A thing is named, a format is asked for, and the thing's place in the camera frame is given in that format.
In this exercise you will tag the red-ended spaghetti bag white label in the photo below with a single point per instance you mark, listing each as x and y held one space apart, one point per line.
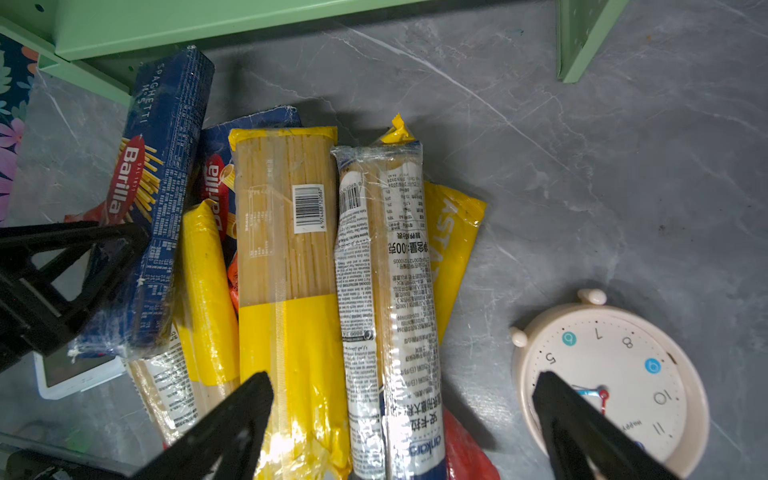
166 391

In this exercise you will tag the yellow Pasta Time bag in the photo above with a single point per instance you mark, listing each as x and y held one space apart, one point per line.
453 222

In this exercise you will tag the clear spaghetti bag blue end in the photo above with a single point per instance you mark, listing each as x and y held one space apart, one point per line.
387 312

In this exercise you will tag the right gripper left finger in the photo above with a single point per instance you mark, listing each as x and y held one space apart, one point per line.
225 444

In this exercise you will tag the yellow spaghetti bag long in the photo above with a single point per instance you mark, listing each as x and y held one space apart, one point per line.
206 321

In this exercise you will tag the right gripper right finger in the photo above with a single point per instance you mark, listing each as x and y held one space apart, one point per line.
581 443

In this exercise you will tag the blue Barilla spaghetti box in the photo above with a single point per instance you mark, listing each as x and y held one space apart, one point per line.
148 188

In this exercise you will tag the green two-tier shelf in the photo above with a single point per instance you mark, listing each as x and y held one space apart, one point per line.
98 45

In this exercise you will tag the yellow-banded spaghetti bag barcode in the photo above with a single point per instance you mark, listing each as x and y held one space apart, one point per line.
289 327

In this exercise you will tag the blue Barilla rigatoni box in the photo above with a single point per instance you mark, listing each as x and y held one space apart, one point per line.
217 169

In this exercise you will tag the white digital clock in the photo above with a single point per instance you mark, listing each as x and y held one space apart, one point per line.
59 376

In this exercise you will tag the cream analog alarm clock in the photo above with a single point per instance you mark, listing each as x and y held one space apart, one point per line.
631 371

